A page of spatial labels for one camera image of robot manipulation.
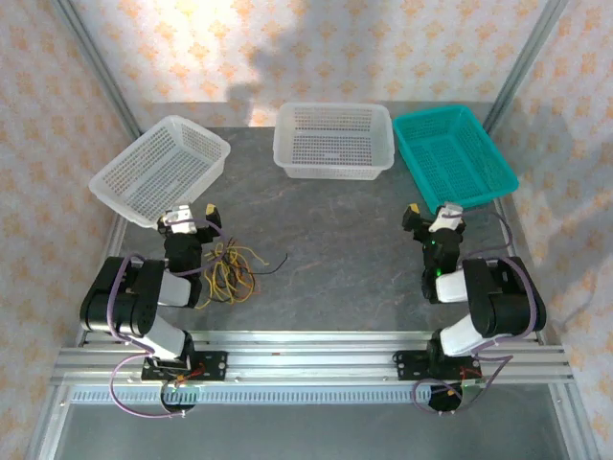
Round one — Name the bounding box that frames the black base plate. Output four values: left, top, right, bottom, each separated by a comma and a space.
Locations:
393, 349, 483, 382
141, 351, 229, 383

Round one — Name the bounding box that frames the green circuit board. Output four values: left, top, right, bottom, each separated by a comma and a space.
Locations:
457, 377, 488, 402

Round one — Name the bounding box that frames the grey slotted cable duct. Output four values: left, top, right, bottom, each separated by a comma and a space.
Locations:
70, 385, 480, 404

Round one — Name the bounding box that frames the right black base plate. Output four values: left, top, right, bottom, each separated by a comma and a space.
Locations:
393, 349, 483, 382

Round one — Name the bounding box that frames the teal perforated plastic basket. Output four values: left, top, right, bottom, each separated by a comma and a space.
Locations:
392, 104, 521, 216

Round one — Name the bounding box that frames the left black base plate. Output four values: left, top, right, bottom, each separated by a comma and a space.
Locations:
141, 351, 229, 383

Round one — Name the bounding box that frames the aluminium frame post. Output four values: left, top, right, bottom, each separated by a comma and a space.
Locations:
50, 0, 145, 140
481, 0, 571, 140

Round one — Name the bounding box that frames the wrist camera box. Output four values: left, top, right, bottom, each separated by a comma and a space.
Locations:
156, 204, 198, 236
428, 201, 465, 234

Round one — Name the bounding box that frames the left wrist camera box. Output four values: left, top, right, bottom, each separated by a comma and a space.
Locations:
156, 204, 198, 236

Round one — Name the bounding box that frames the bundle of coloured wires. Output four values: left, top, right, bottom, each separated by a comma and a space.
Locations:
213, 248, 258, 301

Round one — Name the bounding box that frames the white perforated plastic basket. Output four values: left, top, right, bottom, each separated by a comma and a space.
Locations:
272, 102, 397, 182
88, 114, 232, 230

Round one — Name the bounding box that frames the thin yellow cable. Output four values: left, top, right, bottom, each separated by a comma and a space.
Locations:
204, 258, 250, 306
199, 265, 243, 311
205, 241, 268, 288

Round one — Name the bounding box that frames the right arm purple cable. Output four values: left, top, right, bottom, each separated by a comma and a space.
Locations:
412, 210, 537, 416

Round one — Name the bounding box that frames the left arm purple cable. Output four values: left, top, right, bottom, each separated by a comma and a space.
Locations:
107, 210, 231, 419

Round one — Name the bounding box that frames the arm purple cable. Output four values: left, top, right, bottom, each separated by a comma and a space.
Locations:
412, 210, 537, 416
107, 210, 231, 419

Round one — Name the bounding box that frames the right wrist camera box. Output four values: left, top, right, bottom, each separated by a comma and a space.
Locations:
428, 201, 465, 234

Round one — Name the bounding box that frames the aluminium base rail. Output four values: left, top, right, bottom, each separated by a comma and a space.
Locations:
52, 330, 574, 387

